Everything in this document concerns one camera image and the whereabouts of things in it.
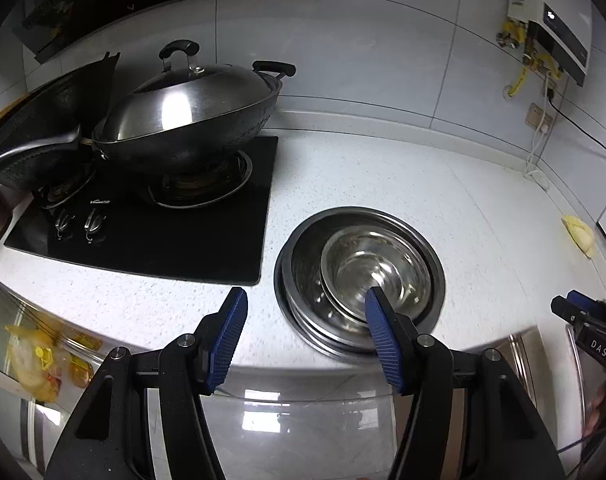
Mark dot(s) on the beige wall socket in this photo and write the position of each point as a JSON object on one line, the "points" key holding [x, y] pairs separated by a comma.
{"points": [[538, 117]]}

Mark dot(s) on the white water heater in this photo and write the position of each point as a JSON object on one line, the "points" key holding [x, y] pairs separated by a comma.
{"points": [[558, 35]]}

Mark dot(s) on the steel wok lid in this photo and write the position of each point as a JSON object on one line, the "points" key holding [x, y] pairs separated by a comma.
{"points": [[183, 100]]}

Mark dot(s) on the large dark-rimmed steel plate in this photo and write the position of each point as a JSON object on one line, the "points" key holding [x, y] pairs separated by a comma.
{"points": [[284, 280]]}

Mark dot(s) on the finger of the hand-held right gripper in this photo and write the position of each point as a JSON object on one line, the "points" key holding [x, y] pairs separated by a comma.
{"points": [[585, 298], [568, 312]]}

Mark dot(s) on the yellow plastic bag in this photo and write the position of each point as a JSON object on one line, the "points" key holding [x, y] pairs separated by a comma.
{"points": [[30, 365]]}

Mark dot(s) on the yellow cloth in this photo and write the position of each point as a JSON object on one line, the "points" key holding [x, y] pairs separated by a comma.
{"points": [[580, 237]]}

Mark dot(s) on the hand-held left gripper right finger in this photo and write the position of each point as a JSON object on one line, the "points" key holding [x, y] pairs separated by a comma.
{"points": [[383, 340]]}

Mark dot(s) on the steel bowl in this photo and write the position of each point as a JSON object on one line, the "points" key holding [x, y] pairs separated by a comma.
{"points": [[353, 270]]}

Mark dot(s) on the glossy steel cabinet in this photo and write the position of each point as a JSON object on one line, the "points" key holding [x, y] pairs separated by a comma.
{"points": [[303, 425]]}

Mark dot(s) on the black glass gas stove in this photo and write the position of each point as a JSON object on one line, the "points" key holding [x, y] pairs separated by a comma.
{"points": [[183, 240]]}

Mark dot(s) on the steel wok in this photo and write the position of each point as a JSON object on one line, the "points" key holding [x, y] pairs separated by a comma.
{"points": [[223, 140]]}

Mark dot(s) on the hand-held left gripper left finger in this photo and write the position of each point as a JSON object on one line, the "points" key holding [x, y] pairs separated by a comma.
{"points": [[228, 340]]}

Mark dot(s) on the black frying pan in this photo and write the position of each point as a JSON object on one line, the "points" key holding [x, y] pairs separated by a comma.
{"points": [[33, 125]]}

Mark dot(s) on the stove knob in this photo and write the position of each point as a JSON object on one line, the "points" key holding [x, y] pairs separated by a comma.
{"points": [[95, 224], [64, 222]]}

